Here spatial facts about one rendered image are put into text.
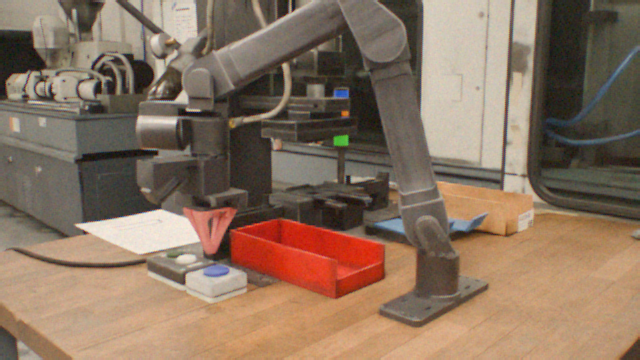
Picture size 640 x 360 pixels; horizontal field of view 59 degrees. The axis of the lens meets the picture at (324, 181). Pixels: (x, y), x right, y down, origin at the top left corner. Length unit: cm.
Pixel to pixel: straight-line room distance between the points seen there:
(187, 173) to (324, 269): 24
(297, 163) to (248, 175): 83
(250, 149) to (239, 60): 57
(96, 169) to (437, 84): 292
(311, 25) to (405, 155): 22
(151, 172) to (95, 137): 340
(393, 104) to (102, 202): 358
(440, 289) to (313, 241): 29
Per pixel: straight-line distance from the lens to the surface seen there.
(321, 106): 112
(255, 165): 136
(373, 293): 88
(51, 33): 548
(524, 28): 155
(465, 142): 170
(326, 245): 101
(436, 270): 82
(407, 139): 79
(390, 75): 77
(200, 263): 94
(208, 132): 82
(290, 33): 80
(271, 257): 94
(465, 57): 169
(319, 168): 208
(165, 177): 79
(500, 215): 122
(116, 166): 425
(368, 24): 76
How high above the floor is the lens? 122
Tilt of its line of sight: 10 degrees down
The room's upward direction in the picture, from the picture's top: straight up
